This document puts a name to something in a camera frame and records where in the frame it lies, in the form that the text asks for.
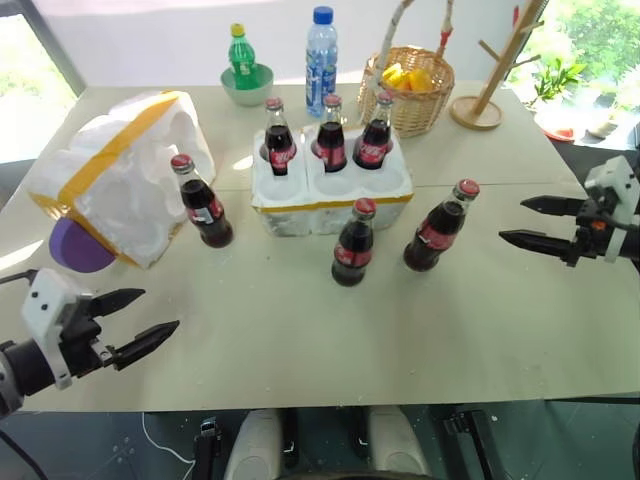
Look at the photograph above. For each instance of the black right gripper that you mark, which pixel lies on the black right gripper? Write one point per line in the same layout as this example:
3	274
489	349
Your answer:
595	230

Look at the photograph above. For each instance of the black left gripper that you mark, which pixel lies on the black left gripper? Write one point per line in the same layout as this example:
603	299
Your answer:
82	340

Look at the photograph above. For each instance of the glass cola bottle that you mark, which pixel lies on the glass cola bottle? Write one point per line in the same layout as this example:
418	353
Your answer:
352	250
280	145
435	235
331	142
372	145
205	210

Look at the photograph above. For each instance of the white foam packaging with tape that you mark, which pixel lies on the white foam packaging with tape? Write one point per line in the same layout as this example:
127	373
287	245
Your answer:
125	190

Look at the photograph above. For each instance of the white foam bottle tray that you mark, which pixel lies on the white foam bottle tray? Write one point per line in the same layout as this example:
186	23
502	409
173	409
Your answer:
330	200

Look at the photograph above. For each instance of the purple round dish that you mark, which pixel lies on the purple round dish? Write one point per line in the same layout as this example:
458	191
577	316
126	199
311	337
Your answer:
80	250

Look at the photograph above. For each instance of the red tray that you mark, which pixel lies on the red tray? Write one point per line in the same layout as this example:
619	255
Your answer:
560	134

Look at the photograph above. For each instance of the wooden mug tree stand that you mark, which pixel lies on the wooden mug tree stand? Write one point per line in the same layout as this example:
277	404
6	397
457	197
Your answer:
477	112

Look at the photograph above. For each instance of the green potted plant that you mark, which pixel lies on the green potted plant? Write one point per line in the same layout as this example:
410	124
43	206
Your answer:
555	80

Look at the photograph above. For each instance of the white rounded shape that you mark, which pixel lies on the white rounded shape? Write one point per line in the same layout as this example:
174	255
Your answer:
255	445
397	445

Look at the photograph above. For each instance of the yellow fruit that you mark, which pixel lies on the yellow fruit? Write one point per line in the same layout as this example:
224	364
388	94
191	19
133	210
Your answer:
391	74
417	80

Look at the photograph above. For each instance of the pale green bowl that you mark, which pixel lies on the pale green bowl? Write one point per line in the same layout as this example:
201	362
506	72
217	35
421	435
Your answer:
247	95

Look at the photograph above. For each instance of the clear water bottle blue cap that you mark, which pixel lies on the clear water bottle blue cap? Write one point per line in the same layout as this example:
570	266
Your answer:
321	65

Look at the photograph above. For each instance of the green soda bottle yellow cap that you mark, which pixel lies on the green soda bottle yellow cap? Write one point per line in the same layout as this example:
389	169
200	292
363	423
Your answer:
242	60

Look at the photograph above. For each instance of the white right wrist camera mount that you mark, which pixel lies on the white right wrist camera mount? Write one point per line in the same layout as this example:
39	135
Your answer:
612	175

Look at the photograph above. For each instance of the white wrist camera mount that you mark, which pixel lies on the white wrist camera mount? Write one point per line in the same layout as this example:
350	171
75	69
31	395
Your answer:
612	175
47	300

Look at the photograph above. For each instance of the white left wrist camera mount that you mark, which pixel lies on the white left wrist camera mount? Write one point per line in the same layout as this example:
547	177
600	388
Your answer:
47	300

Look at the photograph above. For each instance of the black table leg bracket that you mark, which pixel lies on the black table leg bracket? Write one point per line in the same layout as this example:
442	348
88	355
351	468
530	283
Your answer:
207	450
470	440

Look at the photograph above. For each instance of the dark window frame post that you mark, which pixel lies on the dark window frame post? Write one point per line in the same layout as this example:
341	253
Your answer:
60	50

